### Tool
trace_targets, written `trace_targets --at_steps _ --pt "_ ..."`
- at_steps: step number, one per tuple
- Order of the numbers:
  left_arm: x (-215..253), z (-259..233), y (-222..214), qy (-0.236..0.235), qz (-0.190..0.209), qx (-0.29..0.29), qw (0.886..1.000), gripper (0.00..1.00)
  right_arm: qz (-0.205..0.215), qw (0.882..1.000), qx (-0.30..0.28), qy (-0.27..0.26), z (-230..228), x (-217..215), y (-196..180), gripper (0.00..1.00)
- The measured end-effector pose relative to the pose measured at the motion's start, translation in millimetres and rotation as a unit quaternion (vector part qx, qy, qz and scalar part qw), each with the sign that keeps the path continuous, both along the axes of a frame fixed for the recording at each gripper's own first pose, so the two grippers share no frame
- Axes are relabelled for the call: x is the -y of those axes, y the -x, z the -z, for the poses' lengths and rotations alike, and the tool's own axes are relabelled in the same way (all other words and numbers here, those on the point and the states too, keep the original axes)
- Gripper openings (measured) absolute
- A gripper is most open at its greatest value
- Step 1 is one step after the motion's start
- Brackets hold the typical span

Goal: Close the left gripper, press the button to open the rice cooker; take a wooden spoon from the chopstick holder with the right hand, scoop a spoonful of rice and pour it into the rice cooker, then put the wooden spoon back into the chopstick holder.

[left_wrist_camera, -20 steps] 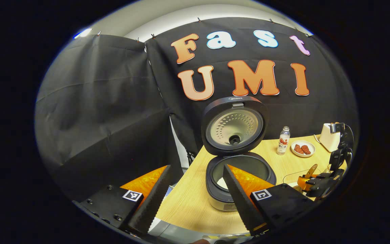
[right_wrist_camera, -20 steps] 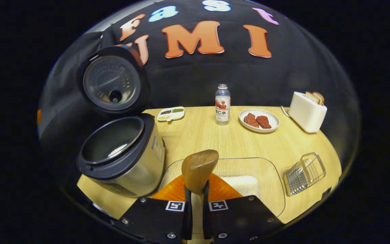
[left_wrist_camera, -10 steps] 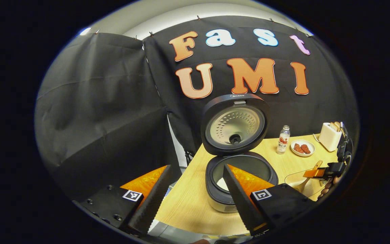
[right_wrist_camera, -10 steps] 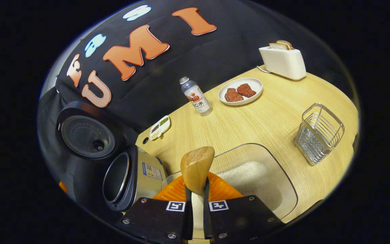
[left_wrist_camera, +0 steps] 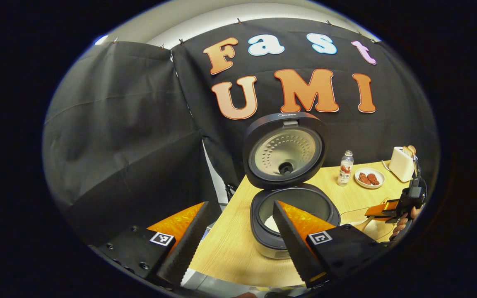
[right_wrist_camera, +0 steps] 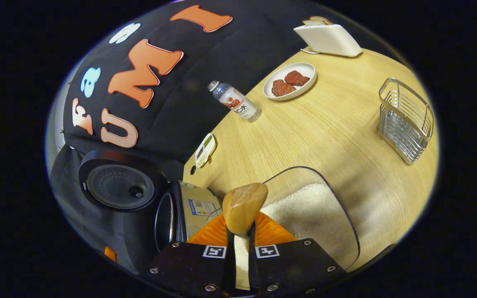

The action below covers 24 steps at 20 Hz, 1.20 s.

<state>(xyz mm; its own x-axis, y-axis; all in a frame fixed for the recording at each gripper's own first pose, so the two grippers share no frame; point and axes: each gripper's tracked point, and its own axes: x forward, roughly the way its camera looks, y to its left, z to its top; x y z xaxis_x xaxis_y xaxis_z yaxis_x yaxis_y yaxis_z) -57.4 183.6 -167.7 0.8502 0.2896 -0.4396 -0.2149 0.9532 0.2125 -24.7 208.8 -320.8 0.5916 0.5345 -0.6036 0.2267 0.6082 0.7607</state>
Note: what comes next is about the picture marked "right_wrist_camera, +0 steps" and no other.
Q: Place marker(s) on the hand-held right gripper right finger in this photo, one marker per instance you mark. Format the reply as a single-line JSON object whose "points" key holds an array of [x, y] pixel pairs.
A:
{"points": [[292, 265]]}

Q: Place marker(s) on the white plate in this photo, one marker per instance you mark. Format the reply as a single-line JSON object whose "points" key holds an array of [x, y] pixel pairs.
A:
{"points": [[271, 91]]}

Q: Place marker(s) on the clear drink bottle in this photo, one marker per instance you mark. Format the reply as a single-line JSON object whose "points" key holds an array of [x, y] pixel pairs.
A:
{"points": [[236, 102]]}

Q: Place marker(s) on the white rice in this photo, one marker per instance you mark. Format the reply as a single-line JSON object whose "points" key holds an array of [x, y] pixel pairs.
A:
{"points": [[304, 207]]}

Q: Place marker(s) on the red meat piece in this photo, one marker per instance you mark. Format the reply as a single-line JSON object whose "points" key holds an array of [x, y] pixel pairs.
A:
{"points": [[297, 78], [283, 88]]}

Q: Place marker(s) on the white toaster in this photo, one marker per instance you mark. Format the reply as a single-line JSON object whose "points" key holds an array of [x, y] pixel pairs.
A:
{"points": [[329, 39]]}

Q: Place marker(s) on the white divided sauce dish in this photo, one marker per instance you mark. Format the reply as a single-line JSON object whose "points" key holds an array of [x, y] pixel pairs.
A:
{"points": [[205, 151]]}

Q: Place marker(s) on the wooden spoon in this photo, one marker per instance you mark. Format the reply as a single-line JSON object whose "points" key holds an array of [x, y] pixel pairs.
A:
{"points": [[244, 205]]}

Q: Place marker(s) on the clear plastic rice container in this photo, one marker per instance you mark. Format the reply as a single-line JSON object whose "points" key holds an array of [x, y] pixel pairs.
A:
{"points": [[342, 215]]}

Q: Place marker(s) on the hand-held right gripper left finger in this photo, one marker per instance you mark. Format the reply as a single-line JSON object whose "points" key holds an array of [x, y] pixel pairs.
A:
{"points": [[193, 265]]}

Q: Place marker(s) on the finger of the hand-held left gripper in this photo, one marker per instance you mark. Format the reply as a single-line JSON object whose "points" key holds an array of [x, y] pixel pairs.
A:
{"points": [[110, 253]]}

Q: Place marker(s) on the dark grey rice cooker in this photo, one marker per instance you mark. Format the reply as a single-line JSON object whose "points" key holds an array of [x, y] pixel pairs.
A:
{"points": [[118, 186]]}

